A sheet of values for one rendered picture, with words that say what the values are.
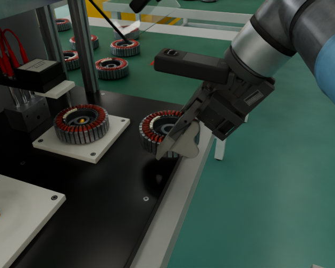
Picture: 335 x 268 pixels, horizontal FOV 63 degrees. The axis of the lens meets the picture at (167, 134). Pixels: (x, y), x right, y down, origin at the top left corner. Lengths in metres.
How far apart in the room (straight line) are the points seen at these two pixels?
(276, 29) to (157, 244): 0.34
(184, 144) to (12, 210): 0.29
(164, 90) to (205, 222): 0.78
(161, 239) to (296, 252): 1.03
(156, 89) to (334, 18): 0.61
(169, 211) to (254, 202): 1.08
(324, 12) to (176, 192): 0.35
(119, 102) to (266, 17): 0.47
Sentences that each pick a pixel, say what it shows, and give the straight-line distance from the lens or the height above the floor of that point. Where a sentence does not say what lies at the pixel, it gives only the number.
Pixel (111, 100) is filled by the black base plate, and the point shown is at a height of 0.77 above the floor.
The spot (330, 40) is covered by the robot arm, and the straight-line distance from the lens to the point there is 0.30.
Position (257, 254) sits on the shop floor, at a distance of 1.36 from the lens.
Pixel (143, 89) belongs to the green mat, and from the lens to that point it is 0.84.
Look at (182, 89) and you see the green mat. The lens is 0.84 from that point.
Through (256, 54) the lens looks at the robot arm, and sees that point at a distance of 0.38.
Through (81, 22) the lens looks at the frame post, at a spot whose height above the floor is 0.96.
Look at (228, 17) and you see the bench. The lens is 1.79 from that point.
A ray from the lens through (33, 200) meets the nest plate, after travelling 0.51.
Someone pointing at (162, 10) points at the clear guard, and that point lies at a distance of 0.55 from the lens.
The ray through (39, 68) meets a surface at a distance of 0.59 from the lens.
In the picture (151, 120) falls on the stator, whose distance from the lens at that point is 0.52.
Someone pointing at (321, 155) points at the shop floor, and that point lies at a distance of 1.99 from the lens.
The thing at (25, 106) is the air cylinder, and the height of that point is 0.82.
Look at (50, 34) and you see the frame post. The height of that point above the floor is 0.92.
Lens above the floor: 1.13
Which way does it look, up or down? 36 degrees down
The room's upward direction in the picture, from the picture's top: straight up
